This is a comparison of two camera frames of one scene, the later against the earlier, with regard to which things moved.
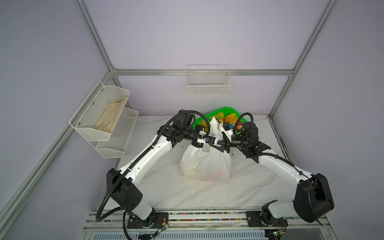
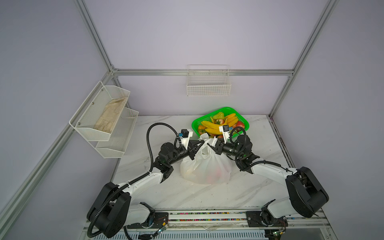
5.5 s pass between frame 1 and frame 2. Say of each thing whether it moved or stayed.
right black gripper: moved
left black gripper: moved
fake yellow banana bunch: moved
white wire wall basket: stayed
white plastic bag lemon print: stayed
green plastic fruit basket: stayed
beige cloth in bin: stayed
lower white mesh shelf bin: stayed
